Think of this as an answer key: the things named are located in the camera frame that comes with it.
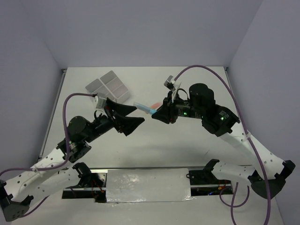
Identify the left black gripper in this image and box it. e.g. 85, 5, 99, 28
84, 97, 144, 143

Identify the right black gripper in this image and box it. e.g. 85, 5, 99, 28
151, 90, 203, 124

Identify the blue highlighter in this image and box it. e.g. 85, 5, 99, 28
133, 102, 157, 115

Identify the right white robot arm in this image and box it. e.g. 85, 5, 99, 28
152, 83, 295, 199

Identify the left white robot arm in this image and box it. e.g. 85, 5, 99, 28
0, 99, 145, 222

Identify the orange pink highlighter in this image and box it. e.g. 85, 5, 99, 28
151, 102, 162, 110

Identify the right white divided container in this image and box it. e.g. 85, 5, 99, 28
100, 70, 130, 104

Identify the white divided container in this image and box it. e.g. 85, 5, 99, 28
85, 79, 109, 98
100, 70, 130, 104

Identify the left white divided container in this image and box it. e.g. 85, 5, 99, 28
85, 79, 109, 98

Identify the silver foil cover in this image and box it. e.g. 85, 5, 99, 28
106, 168, 192, 203

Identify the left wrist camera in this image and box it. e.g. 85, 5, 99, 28
94, 93, 107, 111

